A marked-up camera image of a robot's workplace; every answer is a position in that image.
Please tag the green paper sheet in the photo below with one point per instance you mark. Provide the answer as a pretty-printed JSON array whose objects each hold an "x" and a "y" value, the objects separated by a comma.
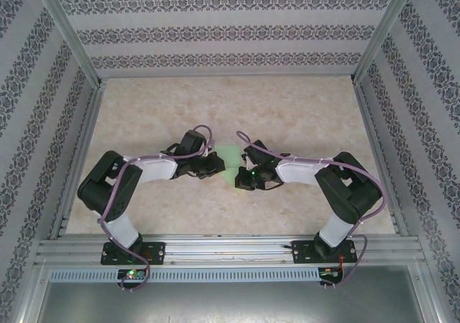
[{"x": 230, "y": 155}]

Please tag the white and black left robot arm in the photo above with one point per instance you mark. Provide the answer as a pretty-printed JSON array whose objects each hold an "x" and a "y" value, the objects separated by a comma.
[{"x": 108, "y": 190}]

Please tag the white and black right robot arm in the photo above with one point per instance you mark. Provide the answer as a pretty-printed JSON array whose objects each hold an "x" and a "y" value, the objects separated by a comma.
[{"x": 345, "y": 186}]

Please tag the grey metal sheet panel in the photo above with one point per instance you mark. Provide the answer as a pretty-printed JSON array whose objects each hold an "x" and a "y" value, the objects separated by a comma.
[{"x": 230, "y": 301}]

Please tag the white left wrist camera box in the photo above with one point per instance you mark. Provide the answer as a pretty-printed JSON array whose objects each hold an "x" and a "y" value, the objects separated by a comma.
[{"x": 211, "y": 149}]

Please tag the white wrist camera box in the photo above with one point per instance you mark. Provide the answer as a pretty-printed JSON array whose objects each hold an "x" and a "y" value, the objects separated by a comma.
[
  {"x": 247, "y": 161},
  {"x": 211, "y": 149}
]

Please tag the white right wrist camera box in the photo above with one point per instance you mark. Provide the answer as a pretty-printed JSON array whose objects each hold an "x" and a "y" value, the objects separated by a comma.
[{"x": 247, "y": 161}]

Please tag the aluminium mounting rail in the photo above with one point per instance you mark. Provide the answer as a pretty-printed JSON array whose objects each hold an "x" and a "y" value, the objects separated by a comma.
[{"x": 233, "y": 247}]

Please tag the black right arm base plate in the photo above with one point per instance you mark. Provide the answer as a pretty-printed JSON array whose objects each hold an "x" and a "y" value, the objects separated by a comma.
[{"x": 302, "y": 253}]

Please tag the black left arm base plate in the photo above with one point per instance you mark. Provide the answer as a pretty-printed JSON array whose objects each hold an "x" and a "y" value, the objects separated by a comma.
[{"x": 158, "y": 253}]

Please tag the aluminium side rail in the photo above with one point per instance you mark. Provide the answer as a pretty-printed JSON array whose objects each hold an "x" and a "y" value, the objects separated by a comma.
[
  {"x": 86, "y": 139},
  {"x": 374, "y": 139}
]

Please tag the aluminium frame post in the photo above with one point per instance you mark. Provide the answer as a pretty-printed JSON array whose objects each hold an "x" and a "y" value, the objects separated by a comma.
[
  {"x": 70, "y": 31},
  {"x": 381, "y": 31}
]

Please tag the aluminium lower frame strut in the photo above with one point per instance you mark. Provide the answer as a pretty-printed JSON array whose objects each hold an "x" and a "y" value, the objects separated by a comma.
[
  {"x": 34, "y": 294},
  {"x": 433, "y": 294}
]

